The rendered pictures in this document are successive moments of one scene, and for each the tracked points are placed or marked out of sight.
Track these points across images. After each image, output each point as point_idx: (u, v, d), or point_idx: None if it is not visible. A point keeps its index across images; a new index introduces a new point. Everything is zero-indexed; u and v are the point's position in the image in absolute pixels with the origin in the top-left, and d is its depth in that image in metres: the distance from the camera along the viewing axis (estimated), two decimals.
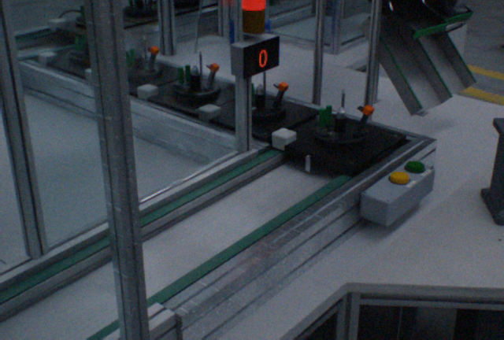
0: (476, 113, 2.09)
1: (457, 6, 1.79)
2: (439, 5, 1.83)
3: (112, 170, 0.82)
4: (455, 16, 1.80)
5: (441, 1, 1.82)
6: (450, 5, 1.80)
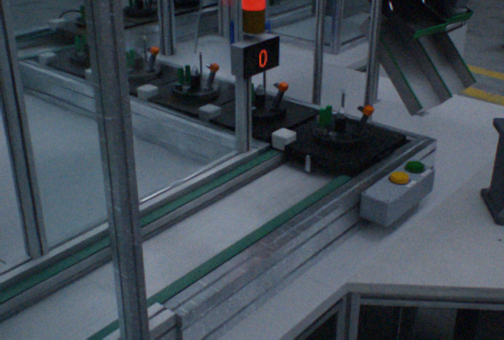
0: (476, 113, 2.09)
1: (457, 6, 1.79)
2: (439, 5, 1.83)
3: (112, 170, 0.82)
4: None
5: (441, 1, 1.82)
6: (450, 5, 1.80)
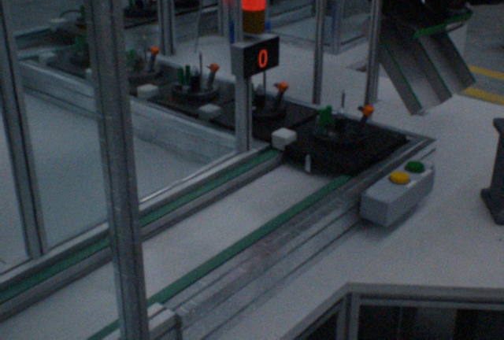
0: (476, 113, 2.09)
1: None
2: (439, 5, 1.83)
3: (112, 170, 0.82)
4: None
5: (441, 1, 1.82)
6: None
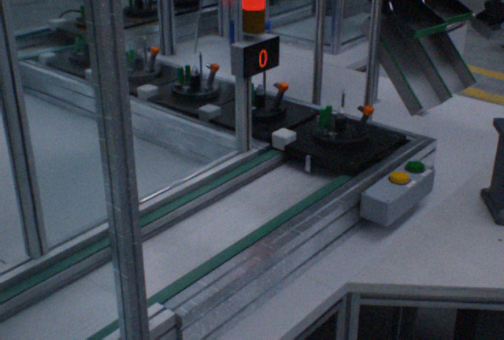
0: (476, 113, 2.09)
1: (494, 26, 1.71)
2: (473, 26, 1.74)
3: (112, 170, 0.82)
4: (492, 37, 1.72)
5: (475, 20, 1.73)
6: (486, 24, 1.71)
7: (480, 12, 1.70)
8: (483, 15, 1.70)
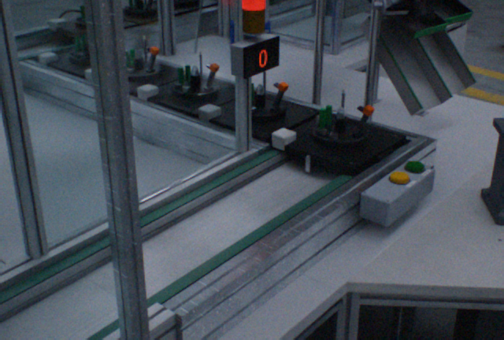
0: (476, 113, 2.09)
1: None
2: (386, 14, 1.59)
3: (112, 170, 0.82)
4: None
5: (386, 11, 1.58)
6: None
7: (394, 8, 1.54)
8: (398, 9, 1.55)
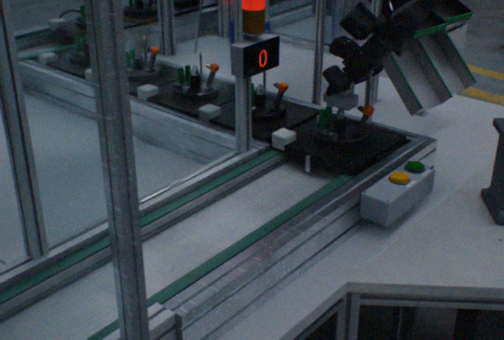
0: (476, 113, 2.09)
1: (347, 95, 1.59)
2: (329, 104, 1.62)
3: (112, 170, 0.82)
4: (351, 106, 1.59)
5: (327, 98, 1.61)
6: (339, 97, 1.59)
7: (327, 87, 1.59)
8: (331, 88, 1.58)
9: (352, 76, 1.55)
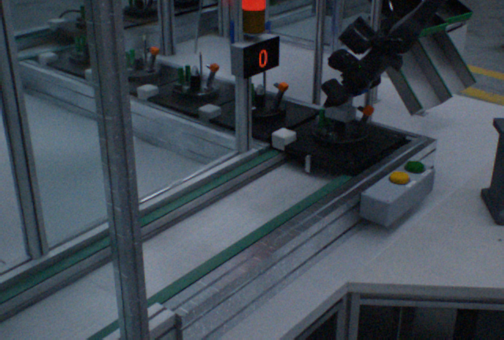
0: (476, 113, 2.09)
1: (346, 107, 1.60)
2: (327, 115, 1.63)
3: (112, 170, 0.82)
4: (350, 118, 1.61)
5: (326, 109, 1.63)
6: (338, 109, 1.60)
7: (326, 100, 1.60)
8: (329, 101, 1.60)
9: (350, 90, 1.56)
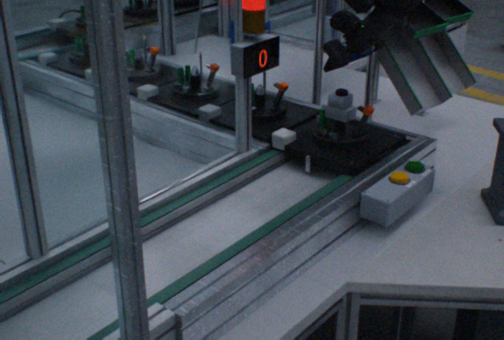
0: (476, 113, 2.09)
1: (346, 107, 1.60)
2: (327, 115, 1.63)
3: (112, 170, 0.82)
4: (350, 118, 1.61)
5: (326, 110, 1.63)
6: (338, 109, 1.60)
7: (326, 64, 1.56)
8: (329, 64, 1.55)
9: (350, 53, 1.51)
